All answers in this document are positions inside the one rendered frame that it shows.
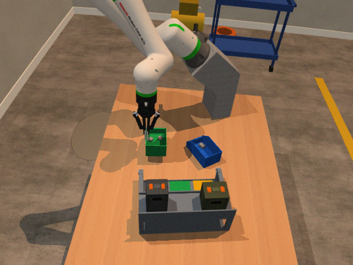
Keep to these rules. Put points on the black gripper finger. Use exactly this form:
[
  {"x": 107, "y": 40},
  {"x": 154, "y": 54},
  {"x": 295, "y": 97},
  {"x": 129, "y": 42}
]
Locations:
[
  {"x": 135, "y": 115},
  {"x": 156, "y": 116}
]

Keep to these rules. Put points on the grey shelf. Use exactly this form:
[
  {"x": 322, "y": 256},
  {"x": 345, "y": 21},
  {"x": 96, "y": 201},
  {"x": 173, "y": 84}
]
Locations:
[{"x": 184, "y": 196}]

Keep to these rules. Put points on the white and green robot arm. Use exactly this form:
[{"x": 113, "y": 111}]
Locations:
[{"x": 131, "y": 17}]

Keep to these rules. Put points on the black rectangular case with oval handle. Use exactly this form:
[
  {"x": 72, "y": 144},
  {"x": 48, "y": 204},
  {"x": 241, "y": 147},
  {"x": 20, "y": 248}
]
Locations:
[{"x": 156, "y": 195}]

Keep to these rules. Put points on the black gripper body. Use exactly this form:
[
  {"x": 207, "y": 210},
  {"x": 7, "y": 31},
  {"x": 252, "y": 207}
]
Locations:
[{"x": 150, "y": 109}]

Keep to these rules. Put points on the blue bin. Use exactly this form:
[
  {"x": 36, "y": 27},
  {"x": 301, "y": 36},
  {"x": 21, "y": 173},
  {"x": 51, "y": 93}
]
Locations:
[{"x": 207, "y": 156}]

